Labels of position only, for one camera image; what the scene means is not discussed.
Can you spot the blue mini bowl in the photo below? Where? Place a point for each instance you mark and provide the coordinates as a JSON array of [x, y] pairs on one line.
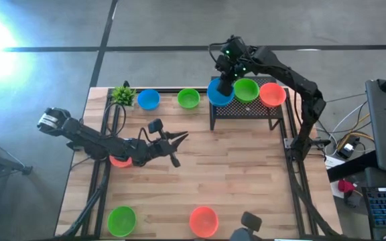
[[148, 99], [217, 99]]

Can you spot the black aluminium frame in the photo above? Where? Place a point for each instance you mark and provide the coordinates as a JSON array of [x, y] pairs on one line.
[[169, 89]]

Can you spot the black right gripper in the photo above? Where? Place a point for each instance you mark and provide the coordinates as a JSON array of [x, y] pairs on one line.
[[228, 71]]

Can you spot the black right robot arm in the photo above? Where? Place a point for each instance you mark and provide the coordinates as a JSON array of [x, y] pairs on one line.
[[308, 97]]

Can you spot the red crumpled item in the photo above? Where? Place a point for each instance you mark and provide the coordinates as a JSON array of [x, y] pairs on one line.
[[345, 185]]

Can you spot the white power adapter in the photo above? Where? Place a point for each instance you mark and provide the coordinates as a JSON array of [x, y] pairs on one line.
[[348, 147]]

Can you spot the white paper sheet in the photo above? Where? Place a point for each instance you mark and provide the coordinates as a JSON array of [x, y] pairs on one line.
[[333, 162]]

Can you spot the dark grey stand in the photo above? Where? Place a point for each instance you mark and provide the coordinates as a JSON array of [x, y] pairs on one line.
[[26, 170]]

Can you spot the green plant in white pot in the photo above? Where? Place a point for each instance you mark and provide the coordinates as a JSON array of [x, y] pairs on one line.
[[123, 96]]

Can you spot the small black clamp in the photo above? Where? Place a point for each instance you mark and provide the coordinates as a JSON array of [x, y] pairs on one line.
[[126, 83]]

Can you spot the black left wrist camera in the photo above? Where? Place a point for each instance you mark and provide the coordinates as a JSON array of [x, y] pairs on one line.
[[155, 126]]

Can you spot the black perforated metal rack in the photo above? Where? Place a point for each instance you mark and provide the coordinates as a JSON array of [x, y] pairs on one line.
[[246, 112]]

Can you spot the red mini bowl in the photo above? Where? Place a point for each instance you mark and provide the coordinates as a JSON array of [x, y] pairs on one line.
[[203, 221], [272, 95], [121, 163]]

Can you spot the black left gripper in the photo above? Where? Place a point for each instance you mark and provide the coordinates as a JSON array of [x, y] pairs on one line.
[[159, 150]]

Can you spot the thick black bar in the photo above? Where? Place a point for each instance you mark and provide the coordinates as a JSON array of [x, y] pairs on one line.
[[354, 167]]

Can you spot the green mini bowl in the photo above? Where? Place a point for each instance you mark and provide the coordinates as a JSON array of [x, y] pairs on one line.
[[246, 91], [188, 98], [121, 221]]

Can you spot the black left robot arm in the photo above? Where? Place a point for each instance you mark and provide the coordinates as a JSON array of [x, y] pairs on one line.
[[89, 137]]

